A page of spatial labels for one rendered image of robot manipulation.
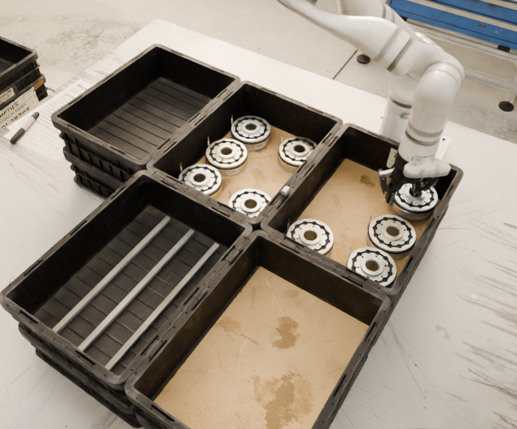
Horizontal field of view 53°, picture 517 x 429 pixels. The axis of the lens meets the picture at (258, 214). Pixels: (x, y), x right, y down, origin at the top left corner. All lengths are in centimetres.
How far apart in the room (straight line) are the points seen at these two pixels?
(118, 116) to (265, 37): 201
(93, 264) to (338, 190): 59
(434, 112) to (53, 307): 82
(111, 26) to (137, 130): 216
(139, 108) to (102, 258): 50
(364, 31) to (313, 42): 237
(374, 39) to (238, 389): 67
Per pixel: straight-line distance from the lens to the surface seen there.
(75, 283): 115
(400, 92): 136
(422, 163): 108
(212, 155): 130
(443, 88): 98
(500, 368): 127
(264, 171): 130
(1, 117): 224
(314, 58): 322
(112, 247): 118
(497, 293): 137
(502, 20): 296
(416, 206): 121
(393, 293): 100
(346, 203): 125
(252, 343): 103
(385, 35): 99
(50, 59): 335
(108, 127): 146
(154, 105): 151
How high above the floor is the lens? 175
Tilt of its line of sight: 50 degrees down
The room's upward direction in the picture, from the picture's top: 2 degrees clockwise
